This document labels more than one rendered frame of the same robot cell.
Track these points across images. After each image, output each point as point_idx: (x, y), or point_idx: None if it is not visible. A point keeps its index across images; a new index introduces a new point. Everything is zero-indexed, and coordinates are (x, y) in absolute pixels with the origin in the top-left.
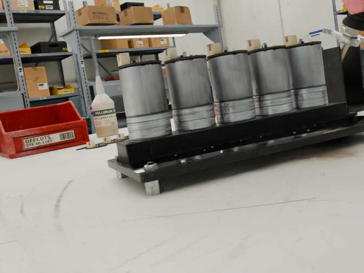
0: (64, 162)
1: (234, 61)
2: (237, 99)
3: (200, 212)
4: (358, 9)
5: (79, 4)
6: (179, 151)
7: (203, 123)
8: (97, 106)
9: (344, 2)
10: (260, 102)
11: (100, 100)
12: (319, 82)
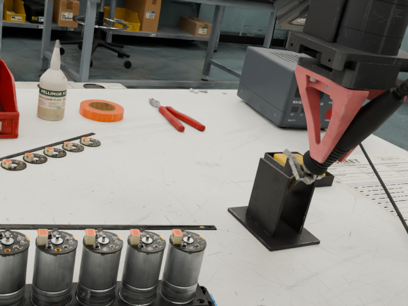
0: None
1: (100, 260)
2: (94, 289)
3: None
4: (317, 158)
5: None
6: None
7: (51, 305)
8: (45, 84)
9: (309, 141)
10: (123, 287)
11: (51, 78)
12: (187, 283)
